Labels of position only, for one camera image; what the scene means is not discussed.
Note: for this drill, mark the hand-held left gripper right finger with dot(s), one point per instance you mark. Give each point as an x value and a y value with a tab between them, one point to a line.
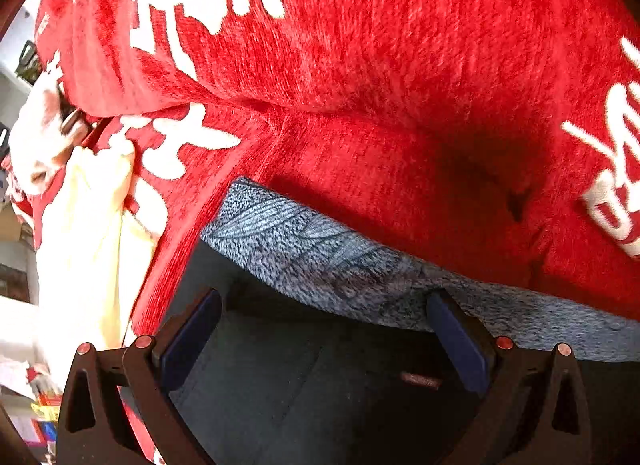
457	340

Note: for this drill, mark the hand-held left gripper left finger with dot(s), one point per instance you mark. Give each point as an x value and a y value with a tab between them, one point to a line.
192	337

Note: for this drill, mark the cream cloth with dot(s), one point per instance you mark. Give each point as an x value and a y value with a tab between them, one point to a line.
85	255

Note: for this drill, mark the pile of colourful packets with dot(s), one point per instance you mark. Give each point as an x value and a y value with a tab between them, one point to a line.
45	410

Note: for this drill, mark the white fluffy cloth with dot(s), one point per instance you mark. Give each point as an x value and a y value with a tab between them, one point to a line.
35	145

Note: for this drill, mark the red printed blanket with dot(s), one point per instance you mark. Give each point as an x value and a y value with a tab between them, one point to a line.
400	70

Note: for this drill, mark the dark object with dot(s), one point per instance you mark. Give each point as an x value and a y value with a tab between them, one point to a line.
27	62

